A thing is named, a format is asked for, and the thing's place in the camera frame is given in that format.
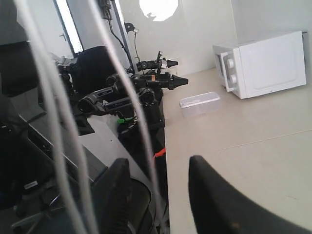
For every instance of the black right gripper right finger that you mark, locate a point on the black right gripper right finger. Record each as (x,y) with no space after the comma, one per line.
(219,208)

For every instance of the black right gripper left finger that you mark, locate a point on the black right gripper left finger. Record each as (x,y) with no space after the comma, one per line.
(121,203)

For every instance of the white wired earphones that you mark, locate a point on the white wired earphones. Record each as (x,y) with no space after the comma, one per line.
(58,107)

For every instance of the clear plastic lidded container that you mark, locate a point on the clear plastic lidded container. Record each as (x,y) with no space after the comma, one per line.
(200,104)

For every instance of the white microwave oven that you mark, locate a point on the white microwave oven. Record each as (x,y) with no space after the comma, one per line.
(267,63)

